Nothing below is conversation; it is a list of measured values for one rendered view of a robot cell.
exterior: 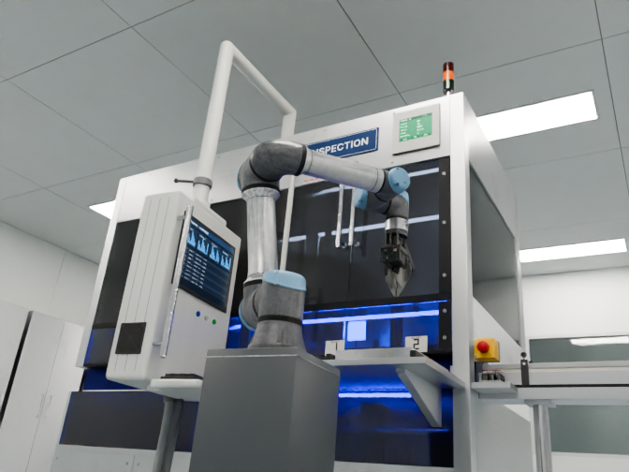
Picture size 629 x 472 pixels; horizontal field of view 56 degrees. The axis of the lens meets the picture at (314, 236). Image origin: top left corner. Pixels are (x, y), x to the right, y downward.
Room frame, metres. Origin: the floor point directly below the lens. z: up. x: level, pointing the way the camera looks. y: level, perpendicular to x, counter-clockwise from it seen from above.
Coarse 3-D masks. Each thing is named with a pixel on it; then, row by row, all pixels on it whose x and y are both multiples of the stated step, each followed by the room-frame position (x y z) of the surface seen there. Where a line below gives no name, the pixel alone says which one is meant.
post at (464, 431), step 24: (456, 96) 2.04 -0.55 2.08; (456, 120) 2.04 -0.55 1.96; (456, 144) 2.04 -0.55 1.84; (456, 168) 2.04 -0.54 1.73; (456, 192) 2.05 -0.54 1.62; (456, 216) 2.05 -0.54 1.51; (456, 240) 2.05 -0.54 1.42; (456, 264) 2.05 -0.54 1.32; (456, 288) 2.05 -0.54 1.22; (456, 312) 2.05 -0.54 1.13; (456, 336) 2.05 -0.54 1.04; (456, 360) 2.05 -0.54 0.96; (456, 408) 2.05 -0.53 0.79; (456, 432) 2.05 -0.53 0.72; (456, 456) 2.05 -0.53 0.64
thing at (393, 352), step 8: (336, 352) 1.88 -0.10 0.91; (344, 352) 1.86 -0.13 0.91; (352, 352) 1.85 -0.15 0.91; (360, 352) 1.83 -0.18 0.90; (368, 352) 1.82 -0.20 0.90; (376, 352) 1.80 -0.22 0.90; (384, 352) 1.79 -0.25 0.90; (392, 352) 1.77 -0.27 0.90; (400, 352) 1.76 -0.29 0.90; (408, 352) 1.75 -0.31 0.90
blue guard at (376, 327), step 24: (312, 312) 2.37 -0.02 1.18; (336, 312) 2.31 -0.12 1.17; (360, 312) 2.25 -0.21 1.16; (384, 312) 2.20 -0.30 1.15; (408, 312) 2.15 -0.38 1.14; (432, 312) 2.10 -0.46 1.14; (96, 336) 3.05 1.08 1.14; (240, 336) 2.56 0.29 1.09; (312, 336) 2.37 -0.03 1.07; (336, 336) 2.31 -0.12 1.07; (360, 336) 2.25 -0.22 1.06; (384, 336) 2.20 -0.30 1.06; (408, 336) 2.15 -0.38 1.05; (432, 336) 2.10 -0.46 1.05; (96, 360) 3.03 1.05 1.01
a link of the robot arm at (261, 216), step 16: (240, 176) 1.58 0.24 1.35; (256, 176) 1.51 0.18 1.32; (256, 192) 1.54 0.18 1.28; (272, 192) 1.55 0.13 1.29; (256, 208) 1.55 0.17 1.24; (272, 208) 1.57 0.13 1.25; (256, 224) 1.55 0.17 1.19; (272, 224) 1.57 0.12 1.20; (256, 240) 1.56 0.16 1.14; (272, 240) 1.57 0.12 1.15; (256, 256) 1.56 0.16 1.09; (272, 256) 1.57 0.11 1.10; (256, 272) 1.56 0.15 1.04; (256, 288) 1.55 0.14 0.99; (240, 304) 1.63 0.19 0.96; (256, 320) 1.56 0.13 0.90
